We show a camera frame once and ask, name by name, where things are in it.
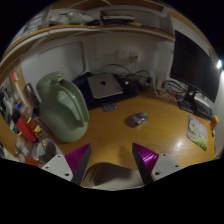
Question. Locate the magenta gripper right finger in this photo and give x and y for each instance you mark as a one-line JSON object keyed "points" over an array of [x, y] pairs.
{"points": [[153, 166]]}

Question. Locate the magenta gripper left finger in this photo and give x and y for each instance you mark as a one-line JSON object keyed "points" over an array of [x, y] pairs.
{"points": [[72, 166]]}

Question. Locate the grey computer mouse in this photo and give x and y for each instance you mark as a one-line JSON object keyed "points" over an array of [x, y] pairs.
{"points": [[138, 119]]}

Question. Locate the landscape picture mouse pad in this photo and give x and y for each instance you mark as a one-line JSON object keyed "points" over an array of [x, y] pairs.
{"points": [[197, 132]]}

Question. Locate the green plastic watering can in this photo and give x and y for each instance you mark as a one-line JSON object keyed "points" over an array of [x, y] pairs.
{"points": [[63, 108]]}

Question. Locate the red cylindrical container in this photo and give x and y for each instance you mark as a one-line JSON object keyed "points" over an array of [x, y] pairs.
{"points": [[25, 129]]}

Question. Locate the small dark card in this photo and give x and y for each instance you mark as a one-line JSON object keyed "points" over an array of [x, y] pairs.
{"points": [[109, 107]]}

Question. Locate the black keyboard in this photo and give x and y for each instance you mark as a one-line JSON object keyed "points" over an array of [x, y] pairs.
{"points": [[203, 111]]}

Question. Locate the orange small box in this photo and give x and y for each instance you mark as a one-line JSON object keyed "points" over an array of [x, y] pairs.
{"points": [[214, 122]]}

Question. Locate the black desk mat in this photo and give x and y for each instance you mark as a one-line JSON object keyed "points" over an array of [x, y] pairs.
{"points": [[129, 91]]}

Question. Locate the silver mac mini computer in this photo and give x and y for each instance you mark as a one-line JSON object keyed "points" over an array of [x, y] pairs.
{"points": [[104, 85]]}

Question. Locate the black computer monitor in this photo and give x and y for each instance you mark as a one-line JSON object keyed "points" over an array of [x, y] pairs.
{"points": [[193, 67]]}

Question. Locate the white wall power socket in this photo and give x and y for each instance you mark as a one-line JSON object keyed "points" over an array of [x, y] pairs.
{"points": [[125, 54]]}

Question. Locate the wooden wall shelf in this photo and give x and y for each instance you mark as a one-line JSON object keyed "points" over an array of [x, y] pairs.
{"points": [[61, 31]]}

